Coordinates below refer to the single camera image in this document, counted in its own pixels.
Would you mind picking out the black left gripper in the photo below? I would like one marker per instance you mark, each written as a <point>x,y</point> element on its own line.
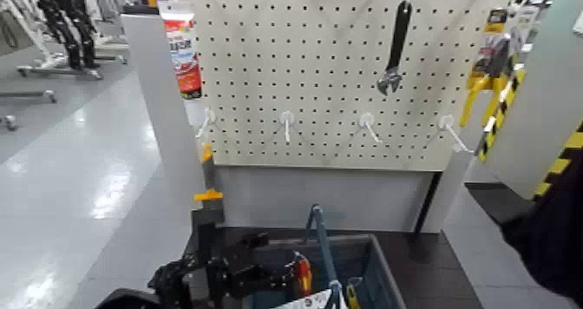
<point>241,269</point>

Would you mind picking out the blue scissors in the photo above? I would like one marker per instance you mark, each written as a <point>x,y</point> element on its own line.
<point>314,301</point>

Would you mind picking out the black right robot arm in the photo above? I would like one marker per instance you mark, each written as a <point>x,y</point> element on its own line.
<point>555,247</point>

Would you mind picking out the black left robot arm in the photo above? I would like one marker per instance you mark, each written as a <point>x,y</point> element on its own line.
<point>177,279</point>

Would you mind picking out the red yellow screwdriver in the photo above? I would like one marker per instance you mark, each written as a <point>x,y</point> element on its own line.
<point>304,274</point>

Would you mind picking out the small yellow tool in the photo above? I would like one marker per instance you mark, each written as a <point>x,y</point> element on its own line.
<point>351,297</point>

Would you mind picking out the grey shopping basket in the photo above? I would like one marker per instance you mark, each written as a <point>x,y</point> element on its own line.
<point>378,274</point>

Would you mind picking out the white pegboard hook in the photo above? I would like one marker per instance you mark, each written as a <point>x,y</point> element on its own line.
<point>366,120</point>
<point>447,121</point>
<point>208,115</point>
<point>287,117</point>

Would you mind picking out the red white sealant tube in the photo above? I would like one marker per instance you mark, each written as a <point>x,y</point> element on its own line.
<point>184,55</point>

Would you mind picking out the beige pegboard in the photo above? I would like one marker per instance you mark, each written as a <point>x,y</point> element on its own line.
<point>341,51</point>

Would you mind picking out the black adjustable wrench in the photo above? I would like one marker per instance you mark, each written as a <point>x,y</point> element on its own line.
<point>400,32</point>

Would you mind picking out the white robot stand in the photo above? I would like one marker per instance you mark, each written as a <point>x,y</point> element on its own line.
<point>68,71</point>

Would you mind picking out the grey caster wheel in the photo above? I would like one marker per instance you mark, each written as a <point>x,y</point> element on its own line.
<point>10,121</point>

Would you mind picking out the yellow pliers in package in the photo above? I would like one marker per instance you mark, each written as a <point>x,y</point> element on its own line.
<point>494,60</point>

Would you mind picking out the black humanoid robot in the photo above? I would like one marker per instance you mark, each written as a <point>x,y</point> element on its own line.
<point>68,28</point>

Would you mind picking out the grey panel with hazard tape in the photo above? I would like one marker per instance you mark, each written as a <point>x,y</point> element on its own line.
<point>546,96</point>

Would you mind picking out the white card package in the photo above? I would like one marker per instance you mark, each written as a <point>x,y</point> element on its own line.
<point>526,23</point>

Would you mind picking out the grey metal floor frame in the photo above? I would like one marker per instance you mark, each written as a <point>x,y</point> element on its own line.
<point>27,94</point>

